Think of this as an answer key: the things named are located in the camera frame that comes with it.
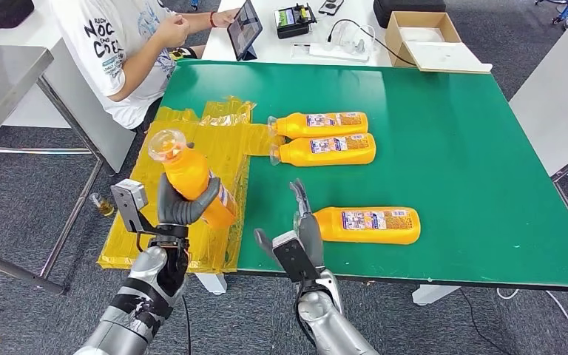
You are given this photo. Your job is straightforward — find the person's left hand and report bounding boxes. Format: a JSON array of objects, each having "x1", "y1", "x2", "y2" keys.
[{"x1": 212, "y1": 8, "x2": 241, "y2": 29}]

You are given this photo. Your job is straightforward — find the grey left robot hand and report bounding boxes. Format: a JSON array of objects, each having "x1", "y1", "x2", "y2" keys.
[{"x1": 156, "y1": 172, "x2": 221, "y2": 227}]

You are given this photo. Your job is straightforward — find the person's right hand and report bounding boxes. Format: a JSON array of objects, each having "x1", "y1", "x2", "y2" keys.
[{"x1": 156, "y1": 14, "x2": 192, "y2": 49}]

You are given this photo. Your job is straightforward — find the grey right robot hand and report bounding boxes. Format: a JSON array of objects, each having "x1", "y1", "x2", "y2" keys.
[{"x1": 254, "y1": 178, "x2": 325, "y2": 271}]

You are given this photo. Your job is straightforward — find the orange detergent bottle clear cap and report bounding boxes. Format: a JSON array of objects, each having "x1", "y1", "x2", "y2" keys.
[
  {"x1": 292, "y1": 206, "x2": 422, "y2": 246},
  {"x1": 267, "y1": 111, "x2": 369, "y2": 141},
  {"x1": 269, "y1": 132, "x2": 377, "y2": 168},
  {"x1": 147, "y1": 129, "x2": 238, "y2": 230}
]

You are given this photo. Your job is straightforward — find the black tablet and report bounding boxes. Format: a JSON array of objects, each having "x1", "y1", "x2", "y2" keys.
[{"x1": 226, "y1": 0, "x2": 264, "y2": 62}]

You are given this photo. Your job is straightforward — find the small glass bottle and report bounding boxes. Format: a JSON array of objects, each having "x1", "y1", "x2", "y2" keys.
[{"x1": 89, "y1": 193, "x2": 116, "y2": 218}]

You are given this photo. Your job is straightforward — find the yellow taped plastic sheet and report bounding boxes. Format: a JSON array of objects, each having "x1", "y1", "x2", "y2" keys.
[{"x1": 98, "y1": 96, "x2": 288, "y2": 274}]

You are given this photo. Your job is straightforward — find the black device green label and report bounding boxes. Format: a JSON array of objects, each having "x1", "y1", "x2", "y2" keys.
[{"x1": 273, "y1": 4, "x2": 318, "y2": 40}]

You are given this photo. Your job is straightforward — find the person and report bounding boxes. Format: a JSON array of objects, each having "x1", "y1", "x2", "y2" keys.
[{"x1": 48, "y1": 0, "x2": 241, "y2": 131}]

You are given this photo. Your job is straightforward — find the white table foot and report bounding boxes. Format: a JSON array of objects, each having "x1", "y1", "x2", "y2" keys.
[
  {"x1": 411, "y1": 284, "x2": 454, "y2": 307},
  {"x1": 195, "y1": 272, "x2": 228, "y2": 297}
]

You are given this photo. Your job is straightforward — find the white power strip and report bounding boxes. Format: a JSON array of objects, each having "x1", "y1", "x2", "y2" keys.
[{"x1": 291, "y1": 41, "x2": 371, "y2": 63}]

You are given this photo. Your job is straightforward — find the white desk with side panel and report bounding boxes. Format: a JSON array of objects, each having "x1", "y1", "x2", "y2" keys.
[{"x1": 0, "y1": 0, "x2": 138, "y2": 175}]

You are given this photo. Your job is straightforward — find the clear plastic bag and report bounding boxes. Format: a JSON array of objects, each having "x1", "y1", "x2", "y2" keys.
[{"x1": 333, "y1": 20, "x2": 377, "y2": 54}]

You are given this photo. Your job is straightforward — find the open cardboard box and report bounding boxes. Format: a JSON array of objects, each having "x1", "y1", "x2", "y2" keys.
[{"x1": 385, "y1": 11, "x2": 463, "y2": 68}]

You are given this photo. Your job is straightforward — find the black bag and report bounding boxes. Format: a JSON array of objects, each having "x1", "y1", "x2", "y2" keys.
[{"x1": 0, "y1": 0, "x2": 36, "y2": 36}]

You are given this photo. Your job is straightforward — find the black case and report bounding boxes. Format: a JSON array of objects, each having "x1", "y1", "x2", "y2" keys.
[{"x1": 373, "y1": 0, "x2": 447, "y2": 29}]

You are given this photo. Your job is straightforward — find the steel table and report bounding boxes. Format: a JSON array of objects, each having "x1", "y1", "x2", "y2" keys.
[{"x1": 0, "y1": 44, "x2": 106, "y2": 297}]

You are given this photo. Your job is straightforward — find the white foam pad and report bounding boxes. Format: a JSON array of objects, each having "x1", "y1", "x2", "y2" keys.
[{"x1": 399, "y1": 25, "x2": 447, "y2": 44}]

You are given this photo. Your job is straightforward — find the white flat board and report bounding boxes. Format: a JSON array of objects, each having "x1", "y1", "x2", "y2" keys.
[{"x1": 405, "y1": 40, "x2": 494, "y2": 75}]

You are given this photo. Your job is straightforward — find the white table metal legs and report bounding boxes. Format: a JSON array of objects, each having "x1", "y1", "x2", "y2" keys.
[{"x1": 508, "y1": 7, "x2": 568, "y2": 266}]

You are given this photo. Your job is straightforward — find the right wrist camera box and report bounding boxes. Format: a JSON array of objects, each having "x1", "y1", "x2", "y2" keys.
[{"x1": 271, "y1": 230, "x2": 320, "y2": 284}]

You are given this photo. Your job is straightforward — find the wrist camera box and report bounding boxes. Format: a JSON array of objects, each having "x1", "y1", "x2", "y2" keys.
[
  {"x1": 271, "y1": 230, "x2": 320, "y2": 284},
  {"x1": 111, "y1": 178, "x2": 149, "y2": 234}
]

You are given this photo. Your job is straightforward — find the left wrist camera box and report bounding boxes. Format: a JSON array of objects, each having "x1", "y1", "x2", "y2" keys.
[{"x1": 111, "y1": 178, "x2": 149, "y2": 234}]

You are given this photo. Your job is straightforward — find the black cable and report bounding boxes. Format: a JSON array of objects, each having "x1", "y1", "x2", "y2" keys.
[{"x1": 326, "y1": 18, "x2": 417, "y2": 67}]

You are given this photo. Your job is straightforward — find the white floor cable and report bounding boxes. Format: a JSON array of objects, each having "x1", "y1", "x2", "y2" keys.
[{"x1": 497, "y1": 288, "x2": 568, "y2": 333}]

